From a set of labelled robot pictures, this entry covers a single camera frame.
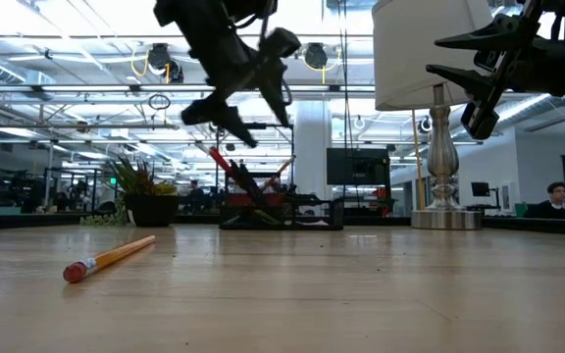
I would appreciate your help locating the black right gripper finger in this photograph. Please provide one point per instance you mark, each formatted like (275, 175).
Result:
(469, 81)
(493, 35)

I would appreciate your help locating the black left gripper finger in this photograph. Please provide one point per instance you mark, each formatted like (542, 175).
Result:
(219, 114)
(273, 85)

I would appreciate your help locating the orange pencil pink eraser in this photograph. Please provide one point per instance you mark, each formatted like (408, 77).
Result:
(275, 177)
(108, 257)

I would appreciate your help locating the black mesh desk organizer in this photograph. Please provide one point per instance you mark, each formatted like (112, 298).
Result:
(312, 213)

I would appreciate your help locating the small black ceiling reel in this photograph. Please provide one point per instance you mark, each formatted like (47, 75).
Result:
(425, 125)

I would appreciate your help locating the silver table lamp white shade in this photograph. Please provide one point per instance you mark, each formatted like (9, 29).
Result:
(410, 49)

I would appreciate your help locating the person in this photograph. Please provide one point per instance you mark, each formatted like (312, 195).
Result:
(194, 190)
(554, 201)

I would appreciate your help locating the long ceiling light bar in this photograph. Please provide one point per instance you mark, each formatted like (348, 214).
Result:
(140, 88)

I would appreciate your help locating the yellow pole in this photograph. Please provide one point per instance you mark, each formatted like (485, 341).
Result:
(417, 166)

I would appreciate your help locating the small black monitor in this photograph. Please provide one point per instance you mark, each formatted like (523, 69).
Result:
(480, 189)

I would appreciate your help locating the large black monitor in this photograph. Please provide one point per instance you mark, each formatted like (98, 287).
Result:
(356, 166)

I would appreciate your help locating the potted green plant black pot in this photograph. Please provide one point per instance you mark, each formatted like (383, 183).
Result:
(150, 208)

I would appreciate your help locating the black metal frame stand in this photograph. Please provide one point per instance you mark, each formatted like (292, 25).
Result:
(292, 162)

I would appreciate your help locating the black table frame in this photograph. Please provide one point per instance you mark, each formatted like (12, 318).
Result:
(42, 220)

